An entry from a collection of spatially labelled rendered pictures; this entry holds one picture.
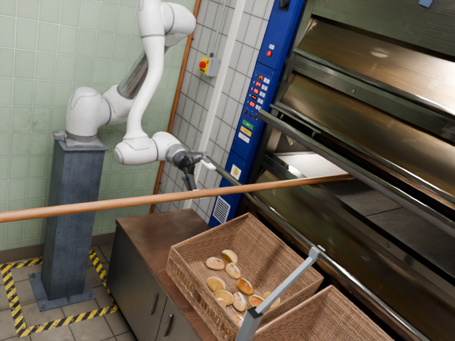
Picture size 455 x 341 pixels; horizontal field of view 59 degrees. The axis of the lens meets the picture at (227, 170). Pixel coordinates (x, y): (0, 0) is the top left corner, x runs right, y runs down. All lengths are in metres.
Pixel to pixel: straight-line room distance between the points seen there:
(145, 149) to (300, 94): 0.77
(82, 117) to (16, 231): 1.03
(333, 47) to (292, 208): 0.78
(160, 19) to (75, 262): 1.46
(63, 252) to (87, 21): 1.26
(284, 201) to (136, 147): 0.80
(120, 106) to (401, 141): 1.34
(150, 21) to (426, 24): 1.05
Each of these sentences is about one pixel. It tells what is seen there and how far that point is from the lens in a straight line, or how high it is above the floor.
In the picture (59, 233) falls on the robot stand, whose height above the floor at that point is 0.49.
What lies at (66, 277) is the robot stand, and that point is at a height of 0.17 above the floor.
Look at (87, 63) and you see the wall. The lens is 2.44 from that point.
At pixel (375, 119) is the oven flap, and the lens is 1.74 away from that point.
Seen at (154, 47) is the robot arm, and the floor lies 1.59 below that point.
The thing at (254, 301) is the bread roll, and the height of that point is 0.63.
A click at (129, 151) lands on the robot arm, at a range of 1.68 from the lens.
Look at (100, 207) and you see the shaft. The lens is 1.30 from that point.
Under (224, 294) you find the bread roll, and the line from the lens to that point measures 1.94.
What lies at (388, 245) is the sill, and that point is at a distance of 1.74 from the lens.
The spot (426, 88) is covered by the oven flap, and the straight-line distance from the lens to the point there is 1.62.
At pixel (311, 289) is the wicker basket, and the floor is 0.80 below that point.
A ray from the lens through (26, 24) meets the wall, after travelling 2.31.
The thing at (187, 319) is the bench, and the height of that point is 0.58.
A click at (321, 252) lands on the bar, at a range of 1.45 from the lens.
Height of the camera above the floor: 1.89
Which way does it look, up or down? 24 degrees down
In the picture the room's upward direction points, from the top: 17 degrees clockwise
